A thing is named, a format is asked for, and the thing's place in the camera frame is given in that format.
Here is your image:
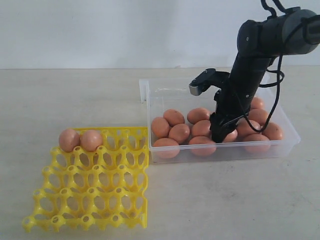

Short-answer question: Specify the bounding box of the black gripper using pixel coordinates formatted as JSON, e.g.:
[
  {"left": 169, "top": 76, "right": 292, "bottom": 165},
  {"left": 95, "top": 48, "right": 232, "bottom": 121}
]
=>
[{"left": 209, "top": 89, "right": 252, "bottom": 143}]

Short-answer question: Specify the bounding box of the brown egg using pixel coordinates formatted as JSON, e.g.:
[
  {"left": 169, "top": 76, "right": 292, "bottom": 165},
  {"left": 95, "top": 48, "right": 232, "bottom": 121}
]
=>
[
  {"left": 151, "top": 117, "right": 170, "bottom": 138},
  {"left": 191, "top": 119, "right": 211, "bottom": 138},
  {"left": 153, "top": 138, "right": 180, "bottom": 159},
  {"left": 242, "top": 134, "right": 271, "bottom": 154},
  {"left": 168, "top": 123, "right": 190, "bottom": 144},
  {"left": 236, "top": 119, "right": 261, "bottom": 139},
  {"left": 188, "top": 136, "right": 217, "bottom": 157},
  {"left": 250, "top": 97, "right": 265, "bottom": 109},
  {"left": 163, "top": 109, "right": 185, "bottom": 127},
  {"left": 58, "top": 128, "right": 80, "bottom": 153},
  {"left": 222, "top": 129, "right": 238, "bottom": 143},
  {"left": 248, "top": 108, "right": 269, "bottom": 126},
  {"left": 80, "top": 129, "right": 103, "bottom": 152},
  {"left": 187, "top": 107, "right": 211, "bottom": 125},
  {"left": 262, "top": 122, "right": 284, "bottom": 141}
]

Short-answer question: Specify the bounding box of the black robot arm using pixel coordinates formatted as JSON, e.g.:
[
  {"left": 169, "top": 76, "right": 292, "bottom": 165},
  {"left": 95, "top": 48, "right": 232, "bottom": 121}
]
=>
[{"left": 209, "top": 9, "right": 320, "bottom": 143}]

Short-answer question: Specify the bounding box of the clear plastic bin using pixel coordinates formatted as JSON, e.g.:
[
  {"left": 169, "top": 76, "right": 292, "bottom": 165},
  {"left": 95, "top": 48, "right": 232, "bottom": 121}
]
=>
[{"left": 139, "top": 76, "right": 301, "bottom": 164}]

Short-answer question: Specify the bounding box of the yellow plastic egg tray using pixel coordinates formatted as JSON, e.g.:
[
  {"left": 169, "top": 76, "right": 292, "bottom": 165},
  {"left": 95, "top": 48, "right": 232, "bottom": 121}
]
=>
[{"left": 22, "top": 126, "right": 149, "bottom": 232}]

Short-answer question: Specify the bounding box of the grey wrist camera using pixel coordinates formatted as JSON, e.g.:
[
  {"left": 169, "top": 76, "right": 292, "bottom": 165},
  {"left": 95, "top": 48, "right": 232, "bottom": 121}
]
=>
[{"left": 189, "top": 68, "right": 217, "bottom": 96}]

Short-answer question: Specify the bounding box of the black cable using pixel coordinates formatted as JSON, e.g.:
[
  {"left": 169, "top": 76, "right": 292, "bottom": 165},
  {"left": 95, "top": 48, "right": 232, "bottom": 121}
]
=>
[{"left": 219, "top": 0, "right": 313, "bottom": 133}]

